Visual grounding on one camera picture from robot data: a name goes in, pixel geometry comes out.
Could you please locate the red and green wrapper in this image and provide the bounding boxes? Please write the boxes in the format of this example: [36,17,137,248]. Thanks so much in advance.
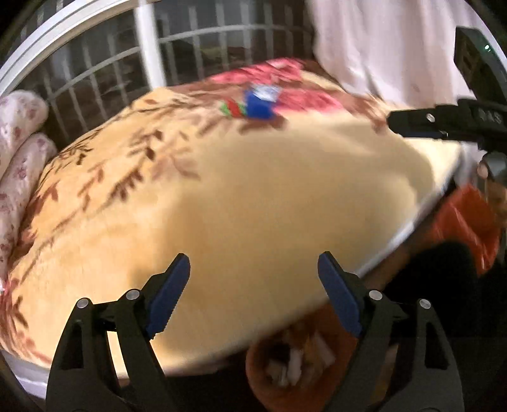
[220,99,247,119]

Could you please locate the white bed sheet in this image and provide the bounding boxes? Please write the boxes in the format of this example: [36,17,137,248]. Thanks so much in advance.
[6,151,466,399]

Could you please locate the grey metal window railing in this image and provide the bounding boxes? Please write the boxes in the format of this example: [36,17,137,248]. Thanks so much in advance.
[16,0,318,151]

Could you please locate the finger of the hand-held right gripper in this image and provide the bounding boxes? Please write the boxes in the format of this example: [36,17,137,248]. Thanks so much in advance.
[386,104,476,140]

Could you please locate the floral beige blanket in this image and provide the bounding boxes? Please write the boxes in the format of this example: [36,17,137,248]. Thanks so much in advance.
[0,57,464,375]

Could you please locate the white window frame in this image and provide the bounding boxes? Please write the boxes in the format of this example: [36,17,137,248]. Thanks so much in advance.
[0,0,167,100]

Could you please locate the pink floral pillow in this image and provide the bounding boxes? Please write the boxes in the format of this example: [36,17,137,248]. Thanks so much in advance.
[0,132,58,278]
[0,90,49,179]

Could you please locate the brown round waste bin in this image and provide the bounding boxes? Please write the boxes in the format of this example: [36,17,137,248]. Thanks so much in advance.
[245,305,399,412]

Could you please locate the orange plastic bag bin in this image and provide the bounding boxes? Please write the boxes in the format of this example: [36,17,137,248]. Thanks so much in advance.
[430,185,500,276]

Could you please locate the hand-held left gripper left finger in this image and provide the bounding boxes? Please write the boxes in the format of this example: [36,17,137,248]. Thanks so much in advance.
[45,253,191,412]

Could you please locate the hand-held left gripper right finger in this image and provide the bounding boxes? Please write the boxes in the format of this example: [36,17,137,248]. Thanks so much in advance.
[318,251,465,412]

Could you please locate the blue and white packet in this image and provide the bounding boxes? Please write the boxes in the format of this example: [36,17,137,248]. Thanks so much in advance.
[242,84,283,120]

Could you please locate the white curtain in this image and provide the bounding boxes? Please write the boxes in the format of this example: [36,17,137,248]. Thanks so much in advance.
[309,0,490,115]

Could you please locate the pile of discarded wrappers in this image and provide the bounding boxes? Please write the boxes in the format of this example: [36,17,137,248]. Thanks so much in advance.
[263,329,337,388]

